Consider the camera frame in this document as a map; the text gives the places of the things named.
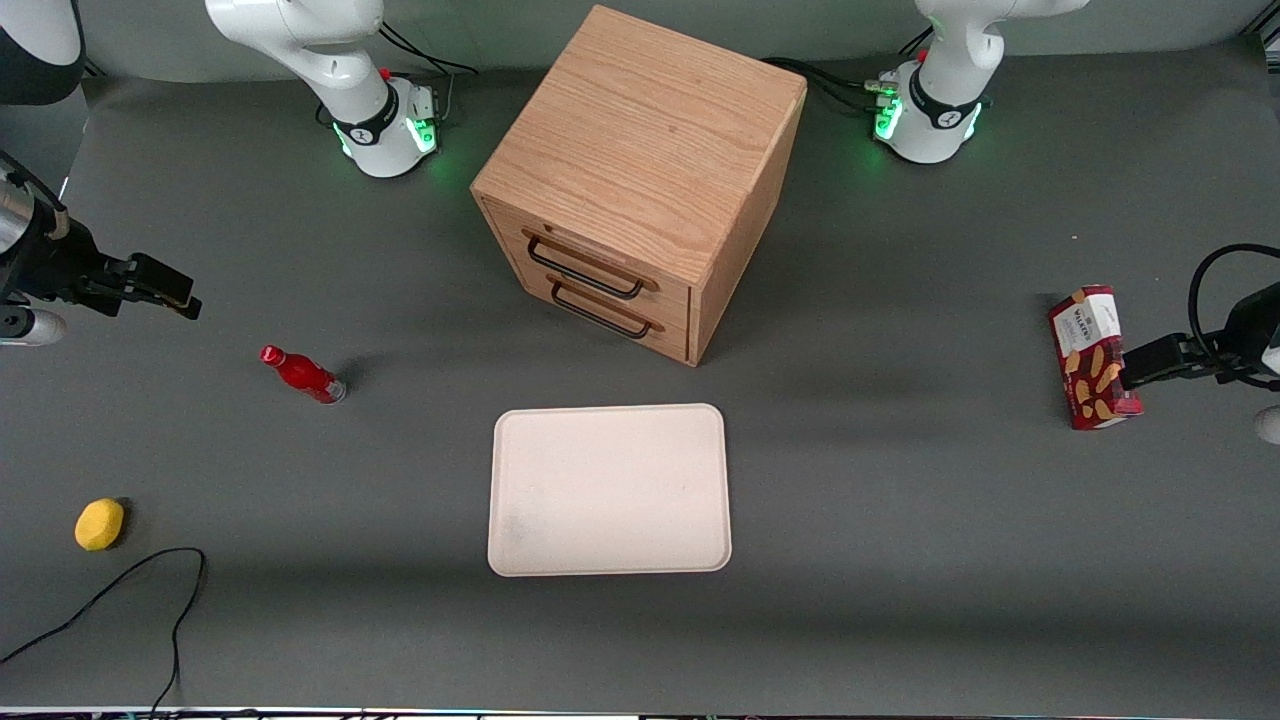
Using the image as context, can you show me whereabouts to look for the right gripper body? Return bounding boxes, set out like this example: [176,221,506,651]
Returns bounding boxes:
[0,225,133,347]

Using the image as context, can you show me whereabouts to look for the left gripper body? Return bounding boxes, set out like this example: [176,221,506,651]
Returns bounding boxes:
[1190,284,1280,447]

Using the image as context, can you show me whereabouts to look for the wooden drawer front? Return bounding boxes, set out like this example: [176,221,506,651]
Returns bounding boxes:
[497,250,692,364]
[483,198,693,321]

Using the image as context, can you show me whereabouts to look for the black metal drawer handle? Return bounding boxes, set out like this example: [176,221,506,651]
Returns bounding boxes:
[547,282,652,342]
[524,234,647,302]

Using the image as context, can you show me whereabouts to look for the wooden drawer cabinet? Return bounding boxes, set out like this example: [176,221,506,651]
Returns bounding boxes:
[470,5,809,368]

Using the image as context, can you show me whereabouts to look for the red shortbread cookie box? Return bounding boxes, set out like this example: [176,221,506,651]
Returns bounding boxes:
[1047,285,1144,432]

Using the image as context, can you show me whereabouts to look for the red plastic bottle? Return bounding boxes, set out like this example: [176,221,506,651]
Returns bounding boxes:
[259,344,348,406]

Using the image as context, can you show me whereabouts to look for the yellow lemon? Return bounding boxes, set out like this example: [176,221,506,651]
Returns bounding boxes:
[74,498,126,552]

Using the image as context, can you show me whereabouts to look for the cream rectangular tray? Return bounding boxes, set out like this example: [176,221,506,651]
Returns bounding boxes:
[487,403,733,578]

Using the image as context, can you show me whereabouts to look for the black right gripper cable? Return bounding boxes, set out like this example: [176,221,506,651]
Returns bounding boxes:
[0,150,73,243]

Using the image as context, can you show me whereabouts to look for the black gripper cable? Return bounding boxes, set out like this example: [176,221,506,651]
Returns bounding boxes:
[0,150,73,243]
[1187,243,1280,389]

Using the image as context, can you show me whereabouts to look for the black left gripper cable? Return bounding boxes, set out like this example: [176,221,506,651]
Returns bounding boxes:
[1187,243,1280,389]

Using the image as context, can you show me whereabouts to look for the thin black table cable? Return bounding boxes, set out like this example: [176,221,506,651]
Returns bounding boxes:
[0,547,208,717]

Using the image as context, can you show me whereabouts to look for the black right arm base cable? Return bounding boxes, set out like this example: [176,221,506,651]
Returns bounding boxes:
[378,20,481,123]

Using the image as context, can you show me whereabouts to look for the black arm base cable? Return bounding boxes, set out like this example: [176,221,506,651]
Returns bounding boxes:
[762,55,901,117]
[378,20,481,123]

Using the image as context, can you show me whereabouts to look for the black left arm base cable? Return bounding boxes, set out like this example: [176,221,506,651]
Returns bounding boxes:
[762,55,901,117]

